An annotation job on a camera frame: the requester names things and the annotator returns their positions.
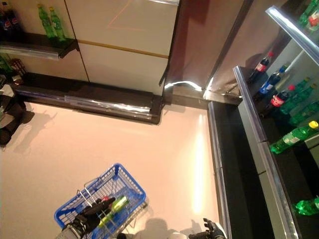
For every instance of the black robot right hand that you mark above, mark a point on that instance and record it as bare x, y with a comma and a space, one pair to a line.
211, 232

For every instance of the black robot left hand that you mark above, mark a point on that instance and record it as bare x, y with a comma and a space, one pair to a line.
92, 216

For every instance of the blue plastic shopping basket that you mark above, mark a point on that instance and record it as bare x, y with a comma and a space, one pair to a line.
57, 216

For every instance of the green soda bottle lying flat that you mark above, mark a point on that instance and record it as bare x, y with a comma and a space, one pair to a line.
119, 203

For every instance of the black shelf board clear edge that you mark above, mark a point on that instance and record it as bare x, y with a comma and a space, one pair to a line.
291, 32
249, 104
299, 174

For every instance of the black side shelving base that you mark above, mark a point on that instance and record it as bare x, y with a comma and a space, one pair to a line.
74, 94

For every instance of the black white equipment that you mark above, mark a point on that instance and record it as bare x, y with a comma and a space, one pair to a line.
12, 112

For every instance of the Coca-Cola bottle red cap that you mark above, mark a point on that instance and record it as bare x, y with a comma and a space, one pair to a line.
276, 100
260, 67

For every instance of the Pepsi cola bottle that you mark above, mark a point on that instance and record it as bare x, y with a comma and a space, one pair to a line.
15, 23
3, 25
268, 84

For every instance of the brown snack pack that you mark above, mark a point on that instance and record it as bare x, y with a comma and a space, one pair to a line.
18, 72

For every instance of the dark green bottle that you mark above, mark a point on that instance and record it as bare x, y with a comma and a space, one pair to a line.
5, 67

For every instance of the reflective steel corner panel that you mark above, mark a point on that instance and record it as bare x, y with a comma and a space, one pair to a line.
199, 37

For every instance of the bottle with red label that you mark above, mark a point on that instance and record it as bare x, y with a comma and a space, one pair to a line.
314, 23

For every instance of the black side wall shelf board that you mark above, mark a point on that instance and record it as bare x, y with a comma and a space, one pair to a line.
67, 47

